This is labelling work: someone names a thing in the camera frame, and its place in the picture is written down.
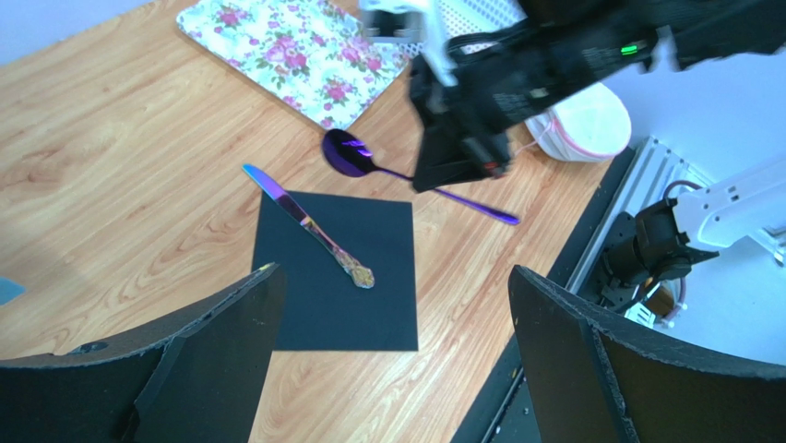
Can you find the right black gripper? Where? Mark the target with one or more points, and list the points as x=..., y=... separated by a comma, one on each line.
x=464, y=127

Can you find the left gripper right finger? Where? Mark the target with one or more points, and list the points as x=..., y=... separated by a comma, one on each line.
x=596, y=376

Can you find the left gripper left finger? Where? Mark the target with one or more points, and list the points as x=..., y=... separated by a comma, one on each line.
x=193, y=375

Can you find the purple spoon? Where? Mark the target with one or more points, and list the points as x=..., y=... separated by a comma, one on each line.
x=350, y=156

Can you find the black paper napkin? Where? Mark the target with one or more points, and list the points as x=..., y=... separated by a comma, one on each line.
x=324, y=310

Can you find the iridescent knife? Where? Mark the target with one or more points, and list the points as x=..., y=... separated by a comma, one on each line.
x=362, y=276

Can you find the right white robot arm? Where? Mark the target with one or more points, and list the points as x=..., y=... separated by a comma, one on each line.
x=673, y=234

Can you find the white plastic basket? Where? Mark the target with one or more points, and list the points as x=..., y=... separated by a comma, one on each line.
x=472, y=16

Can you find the pink rimmed mesh cover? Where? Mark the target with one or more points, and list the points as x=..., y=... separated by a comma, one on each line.
x=591, y=126

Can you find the floral tray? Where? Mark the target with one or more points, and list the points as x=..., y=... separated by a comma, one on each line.
x=309, y=54

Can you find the teal shirt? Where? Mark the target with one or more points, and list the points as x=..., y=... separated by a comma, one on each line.
x=9, y=290

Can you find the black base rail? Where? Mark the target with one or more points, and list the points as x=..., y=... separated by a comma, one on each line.
x=734, y=304

